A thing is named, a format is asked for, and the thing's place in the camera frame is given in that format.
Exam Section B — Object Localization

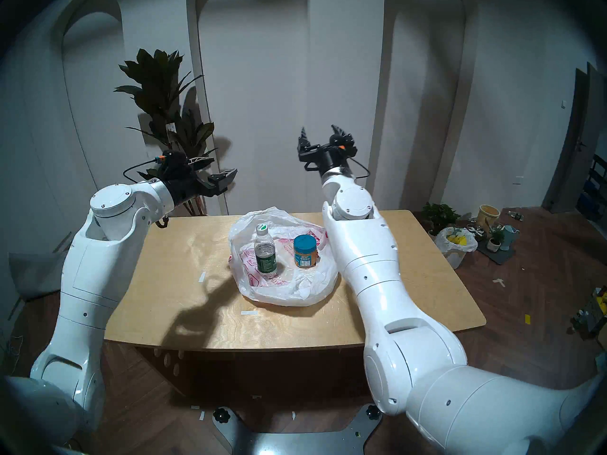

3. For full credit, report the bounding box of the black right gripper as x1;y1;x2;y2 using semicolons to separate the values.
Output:
297;124;358;177

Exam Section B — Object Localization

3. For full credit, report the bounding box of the blue lid peanut butter jar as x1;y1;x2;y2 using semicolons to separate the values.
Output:
293;235;318;269

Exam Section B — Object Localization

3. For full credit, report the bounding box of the grey door leaf by switch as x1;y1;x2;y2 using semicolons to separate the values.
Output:
543;63;605;214

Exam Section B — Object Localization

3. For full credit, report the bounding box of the light wooden table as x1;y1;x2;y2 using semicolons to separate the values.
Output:
104;209;487;398

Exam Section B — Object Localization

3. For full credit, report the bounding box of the teal watering can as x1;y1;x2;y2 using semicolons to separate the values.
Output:
500;224;521;252

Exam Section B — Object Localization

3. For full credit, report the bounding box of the grey metal robot base plate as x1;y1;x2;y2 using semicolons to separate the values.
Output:
212;404;382;455

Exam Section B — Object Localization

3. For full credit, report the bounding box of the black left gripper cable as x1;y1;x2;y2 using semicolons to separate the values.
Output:
123;158;163;182

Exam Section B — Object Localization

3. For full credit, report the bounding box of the white bag-lined trash bin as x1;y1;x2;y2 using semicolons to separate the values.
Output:
435;227;478;270

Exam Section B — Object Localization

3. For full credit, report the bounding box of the tan paper cup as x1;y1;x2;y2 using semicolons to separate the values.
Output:
477;204;501;229

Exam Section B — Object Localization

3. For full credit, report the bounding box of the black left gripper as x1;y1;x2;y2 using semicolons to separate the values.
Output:
165;157;238;206

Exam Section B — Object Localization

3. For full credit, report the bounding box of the tall dark leafy plant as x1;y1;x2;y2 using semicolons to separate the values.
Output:
114;49;219;217

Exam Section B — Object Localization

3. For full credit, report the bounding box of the dark flat tray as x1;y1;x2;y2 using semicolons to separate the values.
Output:
477;241;516;265

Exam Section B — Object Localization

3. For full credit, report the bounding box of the black cart with blue bins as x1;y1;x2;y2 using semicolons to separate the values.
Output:
575;155;607;222

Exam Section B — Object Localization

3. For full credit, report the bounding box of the cardboard box with yellow items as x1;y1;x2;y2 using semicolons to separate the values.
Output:
587;286;607;338

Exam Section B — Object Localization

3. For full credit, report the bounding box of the grey rolled floor mat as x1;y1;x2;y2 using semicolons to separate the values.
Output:
9;248;72;302

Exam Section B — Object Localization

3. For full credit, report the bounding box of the white red-print plastic bag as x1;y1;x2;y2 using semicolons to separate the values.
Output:
228;207;339;308

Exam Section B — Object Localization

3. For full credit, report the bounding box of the green label water bottle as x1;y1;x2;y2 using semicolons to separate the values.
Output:
254;223;278;279

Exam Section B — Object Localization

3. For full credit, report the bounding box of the small bushy green plant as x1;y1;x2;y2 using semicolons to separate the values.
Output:
423;202;461;237

